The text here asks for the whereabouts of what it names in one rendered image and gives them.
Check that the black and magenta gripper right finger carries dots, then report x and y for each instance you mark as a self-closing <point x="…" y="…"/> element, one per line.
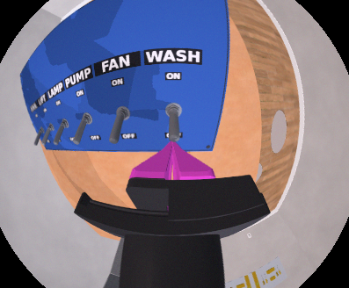
<point x="187" y="167"/>

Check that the blue switch panel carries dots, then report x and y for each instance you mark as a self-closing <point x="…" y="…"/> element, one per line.
<point x="128" y="70"/>

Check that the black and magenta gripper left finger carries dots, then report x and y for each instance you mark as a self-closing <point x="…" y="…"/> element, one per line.
<point x="157" y="166"/>

